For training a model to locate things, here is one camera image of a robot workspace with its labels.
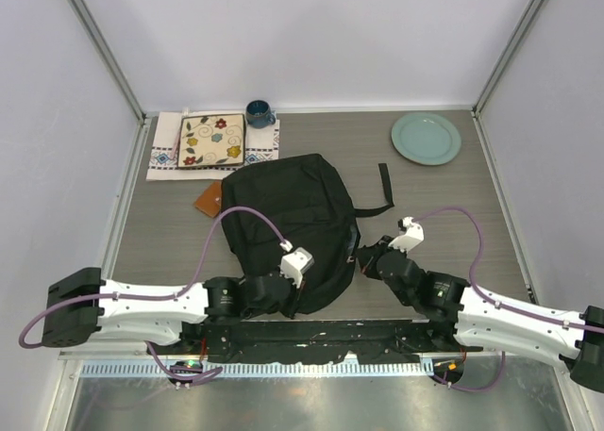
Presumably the purple cable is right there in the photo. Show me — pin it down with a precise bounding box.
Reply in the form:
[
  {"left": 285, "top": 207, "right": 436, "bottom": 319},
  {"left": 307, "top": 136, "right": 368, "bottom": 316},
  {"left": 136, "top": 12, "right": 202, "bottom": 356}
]
[
  {"left": 414, "top": 207, "right": 604, "bottom": 393},
  {"left": 18, "top": 206, "right": 292, "bottom": 388}
]

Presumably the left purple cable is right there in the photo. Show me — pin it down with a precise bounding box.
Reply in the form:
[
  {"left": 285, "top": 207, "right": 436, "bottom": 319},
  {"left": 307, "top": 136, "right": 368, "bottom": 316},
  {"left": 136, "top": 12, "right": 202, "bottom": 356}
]
[{"left": 18, "top": 206, "right": 292, "bottom": 388}]

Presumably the light teal round plate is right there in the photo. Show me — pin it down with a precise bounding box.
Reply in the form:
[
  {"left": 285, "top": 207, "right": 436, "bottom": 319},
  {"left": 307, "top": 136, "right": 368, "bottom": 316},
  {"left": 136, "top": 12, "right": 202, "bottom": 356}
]
[{"left": 391, "top": 112, "right": 461, "bottom": 166}]

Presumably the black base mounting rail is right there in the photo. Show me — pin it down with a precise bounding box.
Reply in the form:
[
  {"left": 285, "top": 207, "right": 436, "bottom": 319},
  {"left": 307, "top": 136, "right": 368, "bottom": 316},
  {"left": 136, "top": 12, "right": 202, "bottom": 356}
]
[{"left": 152, "top": 320, "right": 461, "bottom": 365}]

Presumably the floral square ceramic plate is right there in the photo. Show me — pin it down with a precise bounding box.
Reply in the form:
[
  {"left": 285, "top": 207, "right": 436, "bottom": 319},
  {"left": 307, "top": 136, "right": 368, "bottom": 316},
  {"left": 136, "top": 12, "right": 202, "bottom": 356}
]
[{"left": 176, "top": 114, "right": 245, "bottom": 170}]

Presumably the black student backpack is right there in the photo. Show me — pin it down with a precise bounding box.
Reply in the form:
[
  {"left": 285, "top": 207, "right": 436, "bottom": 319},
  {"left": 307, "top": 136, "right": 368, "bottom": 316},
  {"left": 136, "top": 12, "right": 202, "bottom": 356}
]
[{"left": 221, "top": 154, "right": 394, "bottom": 316}]

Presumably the white patterned cloth mat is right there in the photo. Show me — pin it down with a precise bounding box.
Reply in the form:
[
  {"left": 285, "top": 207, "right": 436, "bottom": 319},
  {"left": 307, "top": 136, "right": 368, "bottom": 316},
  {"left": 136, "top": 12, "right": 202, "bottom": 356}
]
[{"left": 146, "top": 111, "right": 280, "bottom": 181}]

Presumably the dark blue ceramic cup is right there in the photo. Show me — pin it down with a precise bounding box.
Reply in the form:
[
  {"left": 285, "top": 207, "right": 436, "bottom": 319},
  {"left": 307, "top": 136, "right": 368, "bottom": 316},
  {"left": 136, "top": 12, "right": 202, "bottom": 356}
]
[{"left": 245, "top": 100, "right": 277, "bottom": 129}]

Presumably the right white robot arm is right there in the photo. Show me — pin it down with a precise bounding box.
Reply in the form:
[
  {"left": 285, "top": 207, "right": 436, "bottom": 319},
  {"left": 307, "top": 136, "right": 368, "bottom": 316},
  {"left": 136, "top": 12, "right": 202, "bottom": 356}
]
[{"left": 358, "top": 237, "right": 603, "bottom": 392}]

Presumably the brown leather wallet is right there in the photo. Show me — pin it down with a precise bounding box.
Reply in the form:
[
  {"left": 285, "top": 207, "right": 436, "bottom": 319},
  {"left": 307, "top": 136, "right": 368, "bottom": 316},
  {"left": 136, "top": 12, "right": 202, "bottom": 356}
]
[{"left": 193, "top": 181, "right": 222, "bottom": 218}]

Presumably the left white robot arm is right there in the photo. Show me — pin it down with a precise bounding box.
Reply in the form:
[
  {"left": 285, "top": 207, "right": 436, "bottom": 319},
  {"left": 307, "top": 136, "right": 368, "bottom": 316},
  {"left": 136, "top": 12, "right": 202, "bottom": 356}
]
[{"left": 42, "top": 267, "right": 303, "bottom": 355}]

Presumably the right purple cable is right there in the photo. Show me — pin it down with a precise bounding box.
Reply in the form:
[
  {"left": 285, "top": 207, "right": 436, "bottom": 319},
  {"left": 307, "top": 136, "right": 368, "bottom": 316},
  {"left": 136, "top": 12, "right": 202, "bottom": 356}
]
[{"left": 414, "top": 207, "right": 604, "bottom": 393}]

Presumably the white slotted cable duct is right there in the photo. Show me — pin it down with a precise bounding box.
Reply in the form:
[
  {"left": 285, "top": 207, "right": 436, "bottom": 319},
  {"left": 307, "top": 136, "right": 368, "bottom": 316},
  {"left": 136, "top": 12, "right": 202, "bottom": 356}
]
[{"left": 80, "top": 358, "right": 433, "bottom": 379}]

